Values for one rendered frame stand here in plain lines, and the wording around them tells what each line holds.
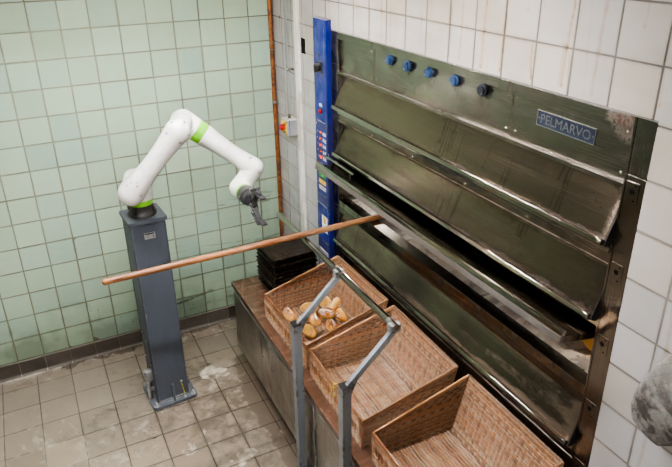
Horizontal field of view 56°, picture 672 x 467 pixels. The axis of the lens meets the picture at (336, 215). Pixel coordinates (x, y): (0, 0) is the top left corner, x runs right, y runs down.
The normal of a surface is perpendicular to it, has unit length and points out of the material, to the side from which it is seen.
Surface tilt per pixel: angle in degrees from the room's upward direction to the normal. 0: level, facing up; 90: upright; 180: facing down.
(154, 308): 90
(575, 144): 90
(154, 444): 0
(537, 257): 70
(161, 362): 90
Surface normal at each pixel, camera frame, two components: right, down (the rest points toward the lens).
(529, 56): -0.89, 0.20
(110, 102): 0.45, 0.36
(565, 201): -0.84, -0.13
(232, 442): -0.01, -0.91
